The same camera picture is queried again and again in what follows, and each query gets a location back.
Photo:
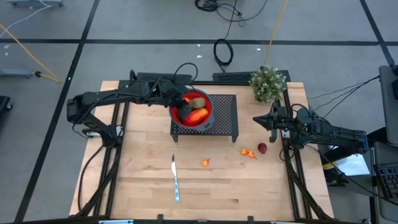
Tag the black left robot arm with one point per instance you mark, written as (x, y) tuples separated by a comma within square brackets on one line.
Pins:
[(102, 97)]

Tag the black caster base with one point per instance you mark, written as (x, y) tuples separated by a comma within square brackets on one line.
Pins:
[(4, 104)]

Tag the black keyboard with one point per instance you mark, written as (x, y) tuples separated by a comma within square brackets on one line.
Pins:
[(388, 183)]

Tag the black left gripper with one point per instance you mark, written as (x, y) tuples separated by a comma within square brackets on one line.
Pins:
[(172, 93)]

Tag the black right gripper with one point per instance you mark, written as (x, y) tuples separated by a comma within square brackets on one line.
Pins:
[(281, 123)]

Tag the grey monitor back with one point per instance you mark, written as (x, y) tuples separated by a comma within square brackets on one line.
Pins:
[(388, 99)]

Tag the red collapsible bowl grey rim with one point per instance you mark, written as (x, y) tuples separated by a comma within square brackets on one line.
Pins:
[(209, 124)]

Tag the potted green artificial plant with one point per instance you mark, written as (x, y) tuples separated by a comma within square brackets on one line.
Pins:
[(267, 84)]

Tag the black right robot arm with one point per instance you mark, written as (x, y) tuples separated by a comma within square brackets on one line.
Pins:
[(342, 137)]

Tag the small orange pepper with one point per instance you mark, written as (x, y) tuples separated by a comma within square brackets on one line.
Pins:
[(186, 99), (251, 154), (205, 162), (244, 152)]

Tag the grey floor stand foot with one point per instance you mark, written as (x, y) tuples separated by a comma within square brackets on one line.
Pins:
[(34, 3), (15, 73)]

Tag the black vented box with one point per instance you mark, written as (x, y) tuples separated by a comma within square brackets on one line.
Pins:
[(230, 76)]

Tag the black aluminium rig frame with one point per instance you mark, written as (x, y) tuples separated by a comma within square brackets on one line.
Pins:
[(186, 222)]

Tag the dark red pomegranate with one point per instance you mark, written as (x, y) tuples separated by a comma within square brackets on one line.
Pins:
[(262, 148)]

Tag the black perforated metal shelf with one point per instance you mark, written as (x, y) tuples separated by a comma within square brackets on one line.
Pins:
[(225, 118)]

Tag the orange carrot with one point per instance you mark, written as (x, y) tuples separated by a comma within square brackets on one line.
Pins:
[(197, 116)]

